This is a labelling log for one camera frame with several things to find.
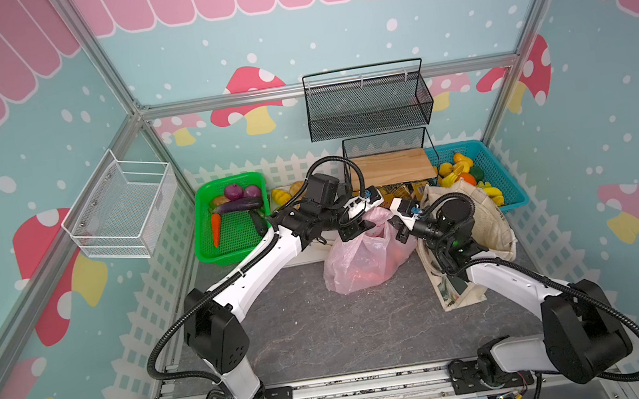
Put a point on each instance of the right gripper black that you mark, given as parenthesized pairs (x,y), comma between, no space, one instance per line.
(402,225)

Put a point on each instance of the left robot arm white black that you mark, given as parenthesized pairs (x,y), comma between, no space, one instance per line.
(212,323)

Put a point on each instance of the striped bread roll left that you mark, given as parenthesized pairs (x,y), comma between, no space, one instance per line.
(281,197)

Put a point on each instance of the purple eggplant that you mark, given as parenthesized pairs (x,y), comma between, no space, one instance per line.
(240,205)

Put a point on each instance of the pink plastic grocery bag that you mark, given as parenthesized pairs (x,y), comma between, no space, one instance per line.
(370,259)

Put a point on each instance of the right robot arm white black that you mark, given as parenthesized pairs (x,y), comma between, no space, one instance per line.
(583,336)

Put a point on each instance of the green plastic basket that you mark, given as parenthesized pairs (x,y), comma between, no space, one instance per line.
(238,235)

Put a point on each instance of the orange fruit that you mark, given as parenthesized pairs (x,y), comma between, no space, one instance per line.
(468,178)

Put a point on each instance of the round bread roll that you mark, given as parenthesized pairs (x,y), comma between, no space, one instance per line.
(296,187)

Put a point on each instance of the canvas tote bag leaf print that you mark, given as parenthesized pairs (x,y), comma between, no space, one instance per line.
(490,232)

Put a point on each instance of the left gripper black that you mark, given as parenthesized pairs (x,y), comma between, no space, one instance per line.
(354,227)

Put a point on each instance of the yellow banana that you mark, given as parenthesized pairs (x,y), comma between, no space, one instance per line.
(494,193)

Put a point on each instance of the white bread tray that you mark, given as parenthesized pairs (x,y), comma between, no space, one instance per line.
(316,251)

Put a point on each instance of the orange yellow candy bag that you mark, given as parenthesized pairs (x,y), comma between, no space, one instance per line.
(391,192)

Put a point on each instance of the purple onion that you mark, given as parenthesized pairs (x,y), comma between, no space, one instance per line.
(252,191)
(234,192)

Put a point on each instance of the teal plastic basket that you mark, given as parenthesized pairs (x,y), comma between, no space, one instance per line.
(494,172)

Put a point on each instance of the white wire wall basket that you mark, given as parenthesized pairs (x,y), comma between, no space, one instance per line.
(121,211)

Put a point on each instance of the black mesh wall basket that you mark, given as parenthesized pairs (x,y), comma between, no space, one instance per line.
(364,100)

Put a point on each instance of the black wire shelf rack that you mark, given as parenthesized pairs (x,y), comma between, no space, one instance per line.
(394,158)

